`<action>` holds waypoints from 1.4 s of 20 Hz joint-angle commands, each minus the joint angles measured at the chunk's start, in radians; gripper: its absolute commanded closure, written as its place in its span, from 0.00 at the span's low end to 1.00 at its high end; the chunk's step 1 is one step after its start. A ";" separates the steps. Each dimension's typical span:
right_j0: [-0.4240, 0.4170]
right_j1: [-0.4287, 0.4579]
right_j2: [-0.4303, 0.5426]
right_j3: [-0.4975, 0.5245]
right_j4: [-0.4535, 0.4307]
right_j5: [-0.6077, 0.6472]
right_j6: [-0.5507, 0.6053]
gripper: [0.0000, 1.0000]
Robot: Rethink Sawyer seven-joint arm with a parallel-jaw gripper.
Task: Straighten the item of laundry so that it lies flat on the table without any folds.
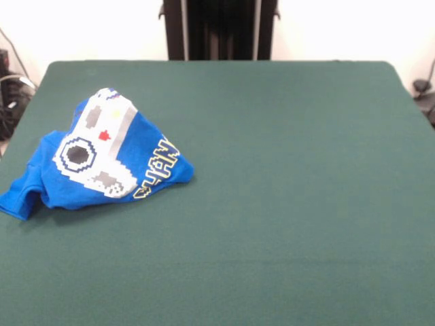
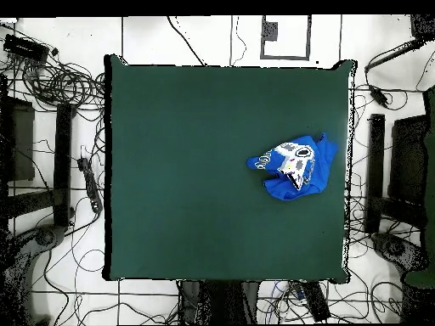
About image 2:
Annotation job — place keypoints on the blue printed t-shirt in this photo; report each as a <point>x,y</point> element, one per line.
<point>319,163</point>

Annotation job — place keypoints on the black flat panel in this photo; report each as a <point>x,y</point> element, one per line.
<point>22,142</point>
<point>407,159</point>

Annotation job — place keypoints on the dark green table cloth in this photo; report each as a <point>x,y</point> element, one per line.
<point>187,169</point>

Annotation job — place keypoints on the black power strip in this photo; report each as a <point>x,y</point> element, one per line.
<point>316,302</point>
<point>90,185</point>

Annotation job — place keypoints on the black stand bar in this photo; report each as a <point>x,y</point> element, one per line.
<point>375,169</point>
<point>63,163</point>

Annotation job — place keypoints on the dark grey square patch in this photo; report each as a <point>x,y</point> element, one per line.
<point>271,31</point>

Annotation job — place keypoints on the grey chair base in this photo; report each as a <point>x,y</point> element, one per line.
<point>47,235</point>
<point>397,251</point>

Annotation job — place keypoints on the black power adapter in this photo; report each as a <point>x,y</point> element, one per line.
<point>378,95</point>

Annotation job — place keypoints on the black rod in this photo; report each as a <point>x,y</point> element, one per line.
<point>394,56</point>

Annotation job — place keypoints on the black box device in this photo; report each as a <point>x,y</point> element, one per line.
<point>25,47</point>

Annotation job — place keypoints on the black speckled box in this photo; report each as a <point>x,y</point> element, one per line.
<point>423,26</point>

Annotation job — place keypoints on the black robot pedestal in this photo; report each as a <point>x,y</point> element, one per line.
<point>221,300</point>

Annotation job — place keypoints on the grey square floor frame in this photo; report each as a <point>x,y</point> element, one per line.
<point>308,37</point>

